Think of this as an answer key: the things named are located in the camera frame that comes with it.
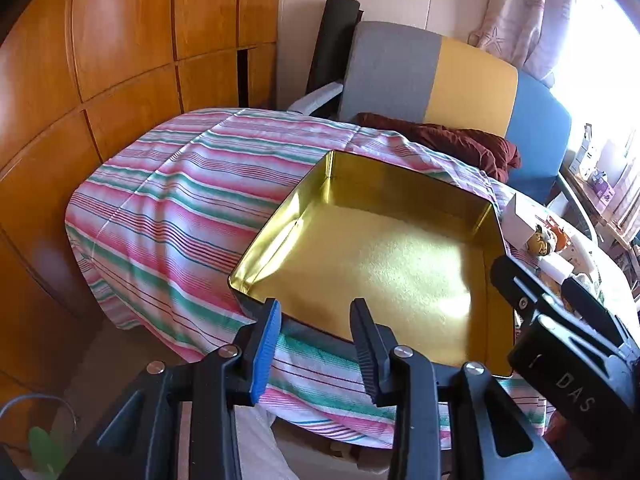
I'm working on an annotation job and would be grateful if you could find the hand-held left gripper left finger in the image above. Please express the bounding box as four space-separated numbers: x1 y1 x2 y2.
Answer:
60 299 282 480

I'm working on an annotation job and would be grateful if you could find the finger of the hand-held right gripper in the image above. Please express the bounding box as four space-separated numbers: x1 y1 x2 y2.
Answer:
561 276 637 354
490 254 622 357

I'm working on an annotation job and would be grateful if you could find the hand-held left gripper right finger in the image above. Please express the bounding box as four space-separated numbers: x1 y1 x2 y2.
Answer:
349 298 571 480

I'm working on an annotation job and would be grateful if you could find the white foam block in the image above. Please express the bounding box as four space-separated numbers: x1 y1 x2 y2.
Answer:
537 255 572 283

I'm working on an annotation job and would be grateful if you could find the beige cardboard box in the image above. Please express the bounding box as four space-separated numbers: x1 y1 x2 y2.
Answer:
501 192 551 252

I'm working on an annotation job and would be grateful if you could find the gold tin container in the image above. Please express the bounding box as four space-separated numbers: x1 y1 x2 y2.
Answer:
227 150 516 378

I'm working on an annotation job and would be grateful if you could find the wooden desk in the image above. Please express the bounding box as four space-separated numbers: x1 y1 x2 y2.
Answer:
560 170 640 261

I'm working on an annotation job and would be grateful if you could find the purple box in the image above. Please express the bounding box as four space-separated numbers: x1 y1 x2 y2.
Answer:
591 170 614 199

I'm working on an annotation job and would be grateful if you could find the white cardboard box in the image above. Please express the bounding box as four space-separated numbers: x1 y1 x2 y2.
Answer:
574 124 602 177

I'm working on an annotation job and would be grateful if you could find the dark red cloth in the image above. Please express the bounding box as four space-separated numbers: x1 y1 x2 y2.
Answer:
357 112 521 183

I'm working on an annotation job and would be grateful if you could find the striped blanket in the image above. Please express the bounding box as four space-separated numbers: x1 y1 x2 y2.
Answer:
65 107 640 451

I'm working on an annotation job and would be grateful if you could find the green plastic object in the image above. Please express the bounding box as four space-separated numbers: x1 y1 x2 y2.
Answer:
27 426 67 480

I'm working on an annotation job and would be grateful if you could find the grey yellow blue armchair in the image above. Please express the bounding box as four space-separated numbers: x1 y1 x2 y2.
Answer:
287 21 573 206

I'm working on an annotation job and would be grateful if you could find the pale patterned curtain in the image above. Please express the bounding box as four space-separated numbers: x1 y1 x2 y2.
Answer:
469 0 576 86

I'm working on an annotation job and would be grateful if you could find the black rolled mat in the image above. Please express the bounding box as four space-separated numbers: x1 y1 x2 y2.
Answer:
306 0 362 107

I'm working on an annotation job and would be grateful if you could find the wooden wardrobe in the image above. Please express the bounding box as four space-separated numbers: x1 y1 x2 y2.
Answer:
0 0 283 441

